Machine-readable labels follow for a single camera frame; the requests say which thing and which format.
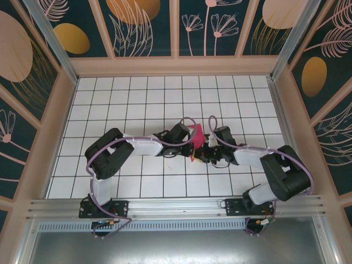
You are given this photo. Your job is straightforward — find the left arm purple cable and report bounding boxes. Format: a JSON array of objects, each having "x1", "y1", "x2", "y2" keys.
[{"x1": 86, "y1": 117, "x2": 196, "y2": 240}]

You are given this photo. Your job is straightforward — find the pink cloth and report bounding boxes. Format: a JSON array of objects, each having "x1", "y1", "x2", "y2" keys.
[{"x1": 188, "y1": 123, "x2": 206, "y2": 162}]

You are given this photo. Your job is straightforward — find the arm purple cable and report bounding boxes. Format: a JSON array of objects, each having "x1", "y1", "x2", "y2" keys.
[
  {"x1": 208, "y1": 115, "x2": 316, "y2": 237},
  {"x1": 86, "y1": 117, "x2": 196, "y2": 240}
]

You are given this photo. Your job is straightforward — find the grey metal sheet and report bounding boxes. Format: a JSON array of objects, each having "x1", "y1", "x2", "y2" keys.
[{"x1": 16, "y1": 217, "x2": 339, "y2": 264}]

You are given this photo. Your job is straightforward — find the long aluminium mounting rail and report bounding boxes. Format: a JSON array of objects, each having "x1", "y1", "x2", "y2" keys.
[{"x1": 26, "y1": 194, "x2": 327, "y2": 221}]

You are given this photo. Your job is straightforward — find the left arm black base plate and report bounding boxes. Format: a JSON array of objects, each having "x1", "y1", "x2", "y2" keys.
[{"x1": 79, "y1": 199, "x2": 130, "y2": 219}]

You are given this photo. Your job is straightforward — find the aluminium corner post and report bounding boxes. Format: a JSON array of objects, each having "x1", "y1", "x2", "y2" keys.
[
  {"x1": 23, "y1": 0, "x2": 79, "y2": 83},
  {"x1": 269, "y1": 0, "x2": 325, "y2": 80}
]

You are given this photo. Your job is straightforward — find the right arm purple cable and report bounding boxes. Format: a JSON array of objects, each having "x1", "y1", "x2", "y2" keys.
[{"x1": 208, "y1": 115, "x2": 316, "y2": 237}]

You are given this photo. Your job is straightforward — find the aluminium side rail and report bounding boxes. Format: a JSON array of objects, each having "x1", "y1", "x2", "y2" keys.
[{"x1": 268, "y1": 78, "x2": 313, "y2": 196}]

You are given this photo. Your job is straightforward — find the grey slotted cable duct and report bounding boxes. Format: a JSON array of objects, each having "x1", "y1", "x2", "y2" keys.
[{"x1": 37, "y1": 219, "x2": 248, "y2": 232}]

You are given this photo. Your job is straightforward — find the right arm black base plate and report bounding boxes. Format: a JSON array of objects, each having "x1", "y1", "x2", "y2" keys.
[{"x1": 224, "y1": 197, "x2": 276, "y2": 217}]

